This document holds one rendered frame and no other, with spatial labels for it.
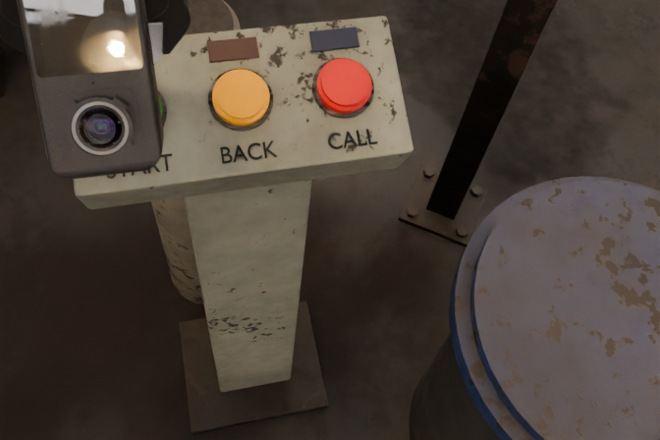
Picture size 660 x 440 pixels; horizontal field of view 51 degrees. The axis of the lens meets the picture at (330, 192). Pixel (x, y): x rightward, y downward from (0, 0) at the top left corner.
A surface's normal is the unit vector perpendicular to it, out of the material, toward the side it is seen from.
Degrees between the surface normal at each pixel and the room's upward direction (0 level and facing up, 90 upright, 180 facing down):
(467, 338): 0
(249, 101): 20
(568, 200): 0
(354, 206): 0
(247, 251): 90
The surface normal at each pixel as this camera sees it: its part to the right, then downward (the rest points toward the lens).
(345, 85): 0.14, -0.21
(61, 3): 0.20, 0.28
